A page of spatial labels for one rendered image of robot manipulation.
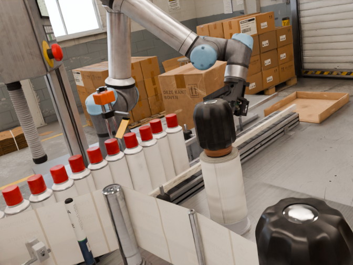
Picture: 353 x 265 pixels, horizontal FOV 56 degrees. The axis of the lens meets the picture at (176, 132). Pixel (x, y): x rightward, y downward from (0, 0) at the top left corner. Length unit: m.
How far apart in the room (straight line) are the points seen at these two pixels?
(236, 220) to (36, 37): 0.57
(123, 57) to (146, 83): 3.17
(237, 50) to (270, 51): 3.79
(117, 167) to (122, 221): 0.23
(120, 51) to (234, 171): 0.71
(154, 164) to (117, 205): 0.29
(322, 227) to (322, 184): 0.74
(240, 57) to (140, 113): 3.36
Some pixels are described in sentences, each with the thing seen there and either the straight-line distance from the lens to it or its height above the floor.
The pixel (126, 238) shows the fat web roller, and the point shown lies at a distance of 0.69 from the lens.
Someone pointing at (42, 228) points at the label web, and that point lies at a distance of 0.71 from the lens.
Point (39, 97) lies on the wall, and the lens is 6.27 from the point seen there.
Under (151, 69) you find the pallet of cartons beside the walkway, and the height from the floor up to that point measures 0.74.
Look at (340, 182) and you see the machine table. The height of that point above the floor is 0.83.
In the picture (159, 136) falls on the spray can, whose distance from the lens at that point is 0.93.
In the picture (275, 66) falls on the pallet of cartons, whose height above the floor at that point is 0.40.
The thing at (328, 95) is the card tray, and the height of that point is 0.85.
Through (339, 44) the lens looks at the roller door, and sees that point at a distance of 5.41.
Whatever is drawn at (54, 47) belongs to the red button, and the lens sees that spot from 0.78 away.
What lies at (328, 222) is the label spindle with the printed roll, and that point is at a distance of 0.30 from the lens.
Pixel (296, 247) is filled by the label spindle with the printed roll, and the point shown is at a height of 1.17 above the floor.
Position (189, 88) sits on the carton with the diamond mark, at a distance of 1.38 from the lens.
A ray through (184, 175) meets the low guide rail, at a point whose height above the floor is 0.91.
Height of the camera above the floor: 1.35
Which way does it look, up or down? 19 degrees down
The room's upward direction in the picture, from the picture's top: 12 degrees counter-clockwise
